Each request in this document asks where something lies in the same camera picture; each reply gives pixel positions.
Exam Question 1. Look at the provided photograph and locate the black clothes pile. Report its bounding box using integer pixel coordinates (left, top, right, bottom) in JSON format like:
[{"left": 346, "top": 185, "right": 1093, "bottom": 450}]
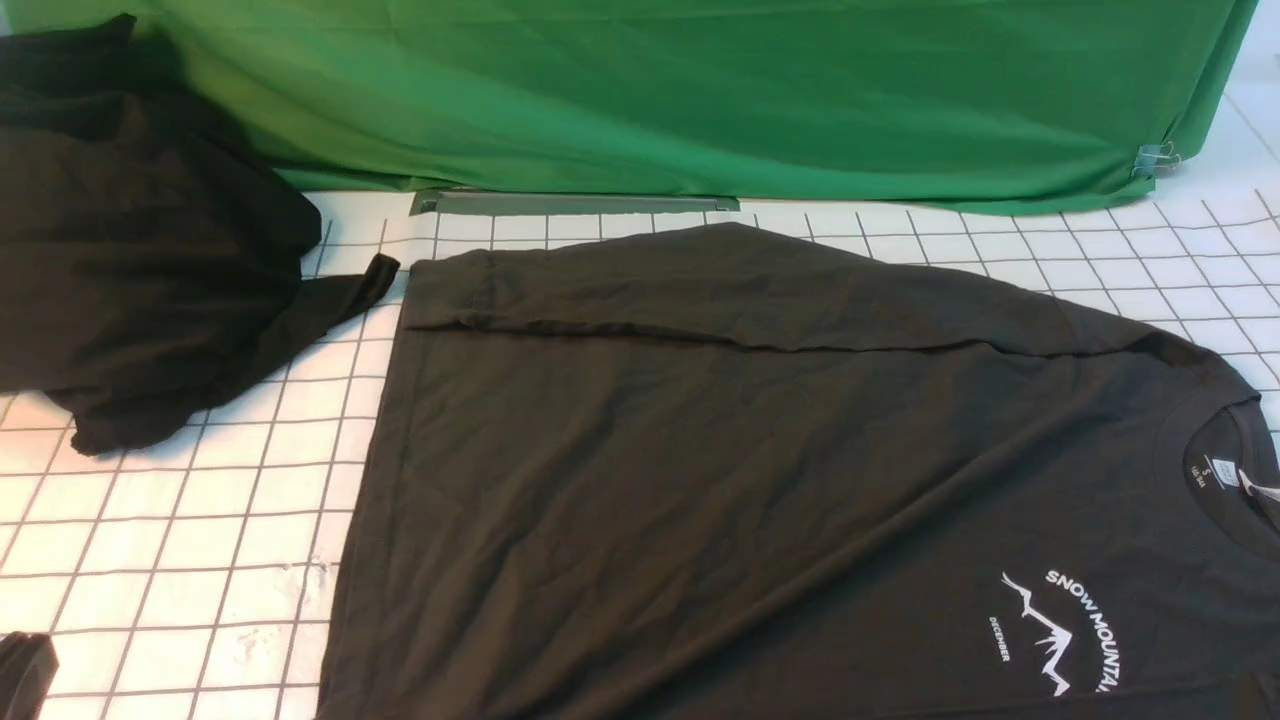
[{"left": 1, "top": 14, "right": 399, "bottom": 456}]

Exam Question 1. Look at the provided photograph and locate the green backdrop cloth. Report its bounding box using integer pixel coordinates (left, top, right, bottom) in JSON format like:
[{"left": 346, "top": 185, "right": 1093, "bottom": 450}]
[{"left": 3, "top": 1, "right": 1257, "bottom": 217}]

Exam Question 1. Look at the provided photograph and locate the silver binder clip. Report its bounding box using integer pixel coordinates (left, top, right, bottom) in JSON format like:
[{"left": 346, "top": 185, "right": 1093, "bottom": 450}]
[{"left": 1132, "top": 142, "right": 1183, "bottom": 179}]

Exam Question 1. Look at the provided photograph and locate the gray metal strip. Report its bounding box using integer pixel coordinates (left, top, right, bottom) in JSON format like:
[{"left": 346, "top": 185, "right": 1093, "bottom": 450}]
[{"left": 408, "top": 190, "right": 740, "bottom": 217}]

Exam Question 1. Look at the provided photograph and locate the black gripper finger at corner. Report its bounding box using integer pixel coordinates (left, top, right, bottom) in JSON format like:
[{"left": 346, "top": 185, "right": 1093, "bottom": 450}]
[{"left": 1, "top": 632, "right": 59, "bottom": 720}]

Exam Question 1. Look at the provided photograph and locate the white grid table mat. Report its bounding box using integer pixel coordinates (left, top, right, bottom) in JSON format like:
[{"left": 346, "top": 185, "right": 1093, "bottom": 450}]
[{"left": 3, "top": 55, "right": 1277, "bottom": 719}]

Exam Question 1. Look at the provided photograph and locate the gray long-sleeve top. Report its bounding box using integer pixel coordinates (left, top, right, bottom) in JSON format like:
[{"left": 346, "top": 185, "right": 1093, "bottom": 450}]
[{"left": 317, "top": 224, "right": 1279, "bottom": 719}]

